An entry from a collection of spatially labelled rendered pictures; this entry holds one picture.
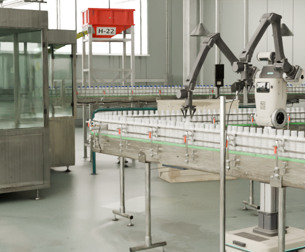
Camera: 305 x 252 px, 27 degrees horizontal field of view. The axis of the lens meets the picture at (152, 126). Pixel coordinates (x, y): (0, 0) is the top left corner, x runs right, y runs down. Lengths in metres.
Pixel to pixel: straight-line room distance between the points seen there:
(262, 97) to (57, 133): 5.66
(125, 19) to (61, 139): 2.81
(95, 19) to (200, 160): 7.27
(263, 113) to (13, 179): 3.79
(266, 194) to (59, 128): 5.64
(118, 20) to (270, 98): 7.06
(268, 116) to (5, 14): 3.87
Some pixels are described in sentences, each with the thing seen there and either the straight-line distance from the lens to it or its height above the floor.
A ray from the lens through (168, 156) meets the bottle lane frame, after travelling 4.92.
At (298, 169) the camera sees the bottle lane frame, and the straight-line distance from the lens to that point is 3.94.
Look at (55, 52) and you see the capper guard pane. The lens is 10.13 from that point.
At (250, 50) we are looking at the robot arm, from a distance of 4.53.
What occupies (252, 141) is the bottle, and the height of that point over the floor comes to 1.07.
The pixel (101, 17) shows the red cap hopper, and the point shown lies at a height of 2.62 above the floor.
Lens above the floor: 1.49
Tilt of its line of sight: 4 degrees down
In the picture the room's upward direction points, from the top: straight up
